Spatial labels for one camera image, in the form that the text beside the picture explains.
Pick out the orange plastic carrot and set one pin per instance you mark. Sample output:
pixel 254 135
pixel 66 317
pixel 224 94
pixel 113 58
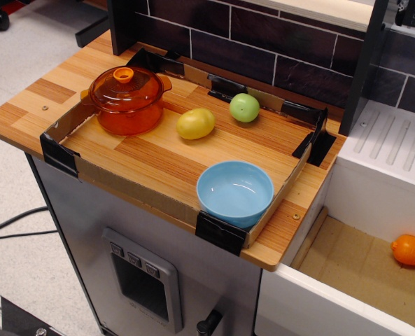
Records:
pixel 403 249

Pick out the light blue bowl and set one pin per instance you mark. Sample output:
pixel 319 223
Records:
pixel 236 192

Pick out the orange transparent pot with lid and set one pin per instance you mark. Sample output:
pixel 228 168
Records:
pixel 128 100

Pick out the yellow plastic potato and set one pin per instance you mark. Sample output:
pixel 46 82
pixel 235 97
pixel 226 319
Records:
pixel 195 124

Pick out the grey toy oven front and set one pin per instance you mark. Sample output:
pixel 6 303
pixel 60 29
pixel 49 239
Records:
pixel 148 282

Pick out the black oven knob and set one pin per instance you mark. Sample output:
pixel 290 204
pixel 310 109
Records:
pixel 208 326

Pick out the white toy sink unit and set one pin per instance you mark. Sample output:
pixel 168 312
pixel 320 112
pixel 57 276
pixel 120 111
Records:
pixel 339 276

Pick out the green plastic pear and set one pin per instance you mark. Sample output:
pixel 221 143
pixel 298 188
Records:
pixel 244 107

